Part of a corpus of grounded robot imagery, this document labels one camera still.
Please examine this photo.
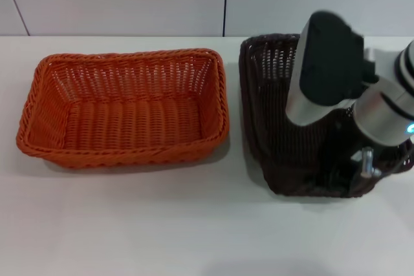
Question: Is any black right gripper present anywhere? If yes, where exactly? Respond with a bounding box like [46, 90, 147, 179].
[320, 133, 391, 198]

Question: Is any dark brown wicker basket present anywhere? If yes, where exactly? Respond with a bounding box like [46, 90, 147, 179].
[239, 32, 414, 199]

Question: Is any orange wicker basket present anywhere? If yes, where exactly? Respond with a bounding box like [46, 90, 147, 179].
[15, 47, 231, 170]

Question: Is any right wrist camera housing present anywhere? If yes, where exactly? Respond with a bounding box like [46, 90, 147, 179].
[286, 10, 373, 127]

